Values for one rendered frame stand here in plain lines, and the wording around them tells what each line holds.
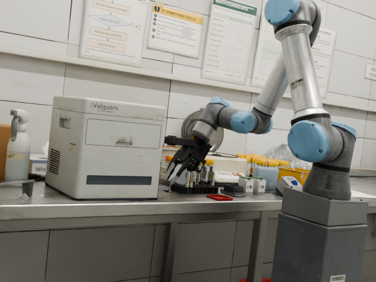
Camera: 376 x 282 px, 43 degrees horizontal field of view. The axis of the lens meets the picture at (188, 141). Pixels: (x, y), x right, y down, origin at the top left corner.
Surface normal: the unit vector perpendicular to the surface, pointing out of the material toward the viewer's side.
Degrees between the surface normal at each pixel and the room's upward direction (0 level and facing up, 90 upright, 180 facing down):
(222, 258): 90
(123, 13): 93
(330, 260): 90
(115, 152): 90
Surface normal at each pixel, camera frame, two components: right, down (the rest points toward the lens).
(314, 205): -0.81, -0.06
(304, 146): -0.65, 0.07
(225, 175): 0.29, -0.86
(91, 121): 0.57, 0.11
